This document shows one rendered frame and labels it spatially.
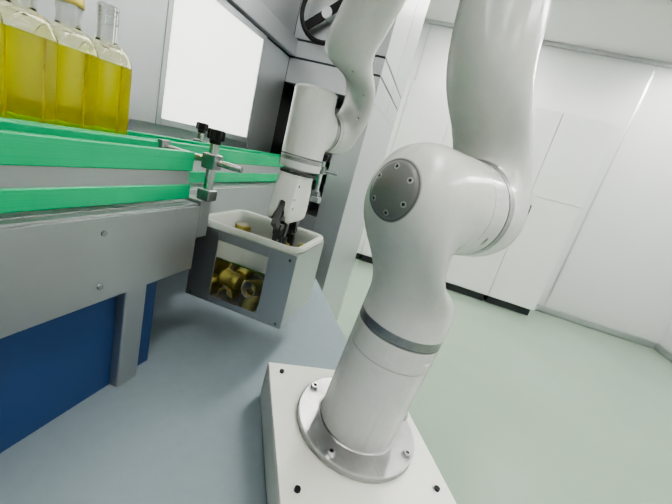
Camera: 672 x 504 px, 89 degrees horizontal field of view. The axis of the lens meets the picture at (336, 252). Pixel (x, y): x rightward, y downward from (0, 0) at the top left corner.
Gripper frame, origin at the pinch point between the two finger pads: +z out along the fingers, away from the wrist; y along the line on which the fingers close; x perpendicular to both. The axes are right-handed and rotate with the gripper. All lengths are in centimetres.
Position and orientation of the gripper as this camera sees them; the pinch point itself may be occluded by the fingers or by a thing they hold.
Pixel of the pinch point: (282, 242)
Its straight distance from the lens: 75.3
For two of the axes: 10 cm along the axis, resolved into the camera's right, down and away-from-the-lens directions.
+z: -2.5, 9.3, 2.7
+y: -2.8, 2.0, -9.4
